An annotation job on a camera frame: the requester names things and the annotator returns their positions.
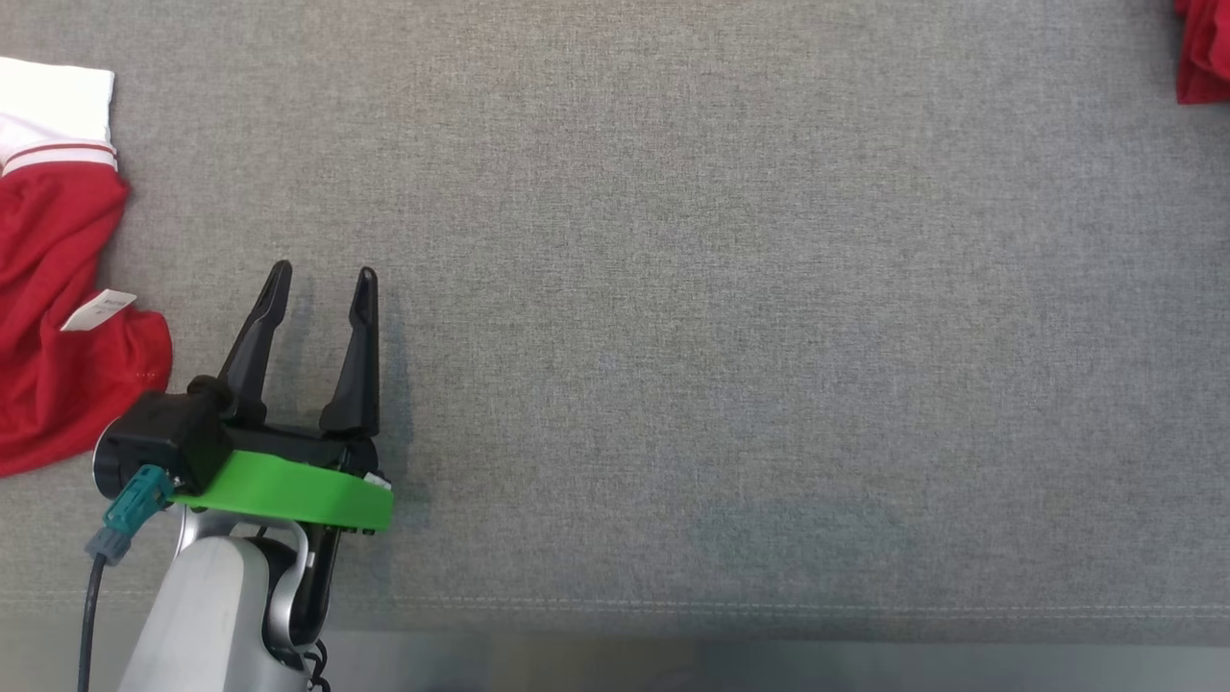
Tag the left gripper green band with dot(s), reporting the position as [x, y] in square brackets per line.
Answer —
[288, 490]

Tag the red garment with white waistband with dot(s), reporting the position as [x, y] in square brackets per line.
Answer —
[48, 384]

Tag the red shorts with 23 print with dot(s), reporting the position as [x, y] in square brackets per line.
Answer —
[1206, 48]

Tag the grey fabric sofa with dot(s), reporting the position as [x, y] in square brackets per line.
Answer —
[721, 336]

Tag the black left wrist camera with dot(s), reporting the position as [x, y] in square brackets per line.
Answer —
[163, 437]

